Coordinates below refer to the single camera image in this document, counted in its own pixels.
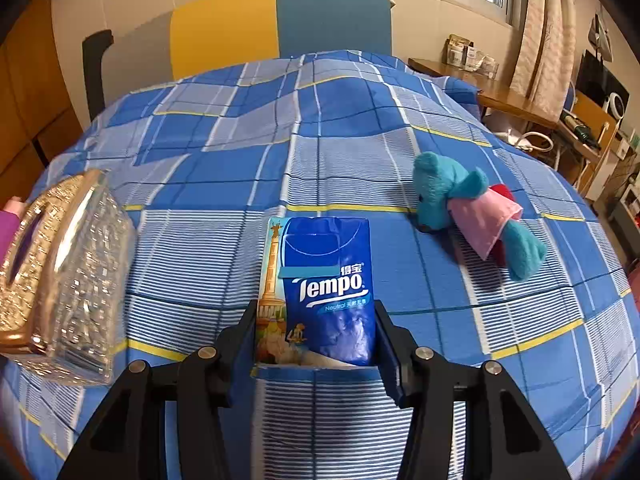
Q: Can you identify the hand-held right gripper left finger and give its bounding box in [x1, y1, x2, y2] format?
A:
[57, 300, 259, 480]

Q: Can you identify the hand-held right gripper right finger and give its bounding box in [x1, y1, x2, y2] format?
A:
[374, 300, 573, 480]

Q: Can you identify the blue tissue pack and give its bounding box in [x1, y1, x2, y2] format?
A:
[255, 216, 377, 367]

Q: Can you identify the gold crystal tissue box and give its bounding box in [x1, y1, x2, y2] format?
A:
[0, 169, 138, 386]

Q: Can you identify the teal teddy bear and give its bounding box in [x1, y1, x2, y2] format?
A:
[412, 151, 547, 282]

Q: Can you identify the blue plaid bedsheet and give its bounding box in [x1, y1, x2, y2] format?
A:
[0, 50, 640, 480]

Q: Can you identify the purple cardboard box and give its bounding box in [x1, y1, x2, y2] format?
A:
[0, 196, 23, 261]

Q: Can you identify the wooden desk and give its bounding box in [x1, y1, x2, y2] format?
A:
[407, 57, 558, 128]

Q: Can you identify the wooden side shelf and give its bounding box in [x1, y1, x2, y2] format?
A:
[557, 95, 621, 201]

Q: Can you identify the black hair curler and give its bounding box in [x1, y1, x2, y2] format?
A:
[560, 110, 602, 150]

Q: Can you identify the clear desk organizer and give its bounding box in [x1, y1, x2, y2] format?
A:
[445, 34, 501, 80]

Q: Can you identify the grey yellow blue headboard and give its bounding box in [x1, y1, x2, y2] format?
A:
[97, 0, 393, 111]

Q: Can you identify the small white fan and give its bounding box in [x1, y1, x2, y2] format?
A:
[602, 92, 630, 118]

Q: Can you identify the wooden wardrobe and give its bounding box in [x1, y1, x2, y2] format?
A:
[0, 0, 86, 201]

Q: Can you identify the black monitor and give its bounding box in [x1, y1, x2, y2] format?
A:
[577, 50, 631, 111]

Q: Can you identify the beige patterned curtain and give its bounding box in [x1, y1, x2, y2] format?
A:
[510, 0, 578, 116]

